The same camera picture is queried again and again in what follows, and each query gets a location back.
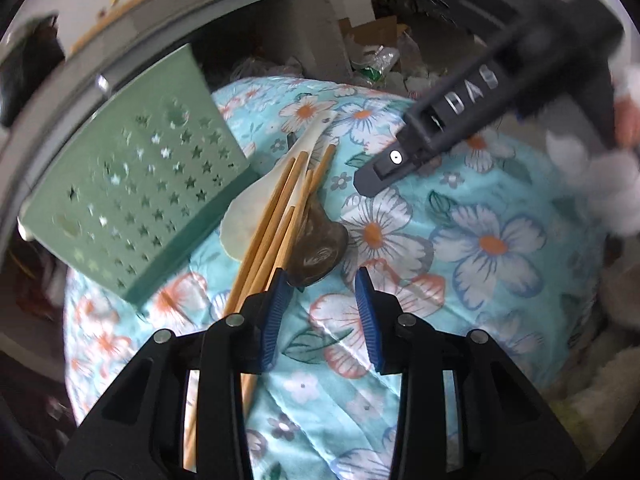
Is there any white cabinet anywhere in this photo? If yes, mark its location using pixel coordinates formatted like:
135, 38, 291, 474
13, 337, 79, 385
245, 0, 351, 81

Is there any green star-perforated utensil holder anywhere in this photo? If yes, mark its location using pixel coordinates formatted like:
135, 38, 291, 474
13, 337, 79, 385
16, 42, 261, 306

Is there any brown spoon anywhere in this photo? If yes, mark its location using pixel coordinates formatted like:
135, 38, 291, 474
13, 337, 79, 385
285, 187, 348, 288

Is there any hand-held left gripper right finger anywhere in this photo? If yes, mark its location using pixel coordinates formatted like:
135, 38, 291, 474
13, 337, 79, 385
354, 266, 585, 480

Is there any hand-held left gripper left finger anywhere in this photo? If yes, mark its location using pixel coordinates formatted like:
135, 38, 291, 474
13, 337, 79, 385
56, 269, 291, 480

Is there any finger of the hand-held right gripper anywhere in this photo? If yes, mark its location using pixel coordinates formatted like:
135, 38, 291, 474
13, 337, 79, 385
354, 132, 442, 199

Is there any floral turquoise blanket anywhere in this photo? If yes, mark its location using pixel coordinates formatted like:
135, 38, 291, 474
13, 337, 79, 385
62, 75, 608, 480

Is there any cardboard box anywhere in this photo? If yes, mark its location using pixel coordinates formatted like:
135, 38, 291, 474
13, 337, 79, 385
337, 15, 401, 53

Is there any white spoon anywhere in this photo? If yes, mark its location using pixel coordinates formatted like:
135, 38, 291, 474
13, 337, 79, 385
220, 111, 338, 263

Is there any person's right hand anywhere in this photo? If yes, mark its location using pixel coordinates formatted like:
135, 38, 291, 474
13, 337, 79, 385
546, 54, 640, 237

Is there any pile of plastic bags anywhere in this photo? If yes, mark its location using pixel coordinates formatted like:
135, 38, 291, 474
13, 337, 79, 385
350, 45, 451, 96

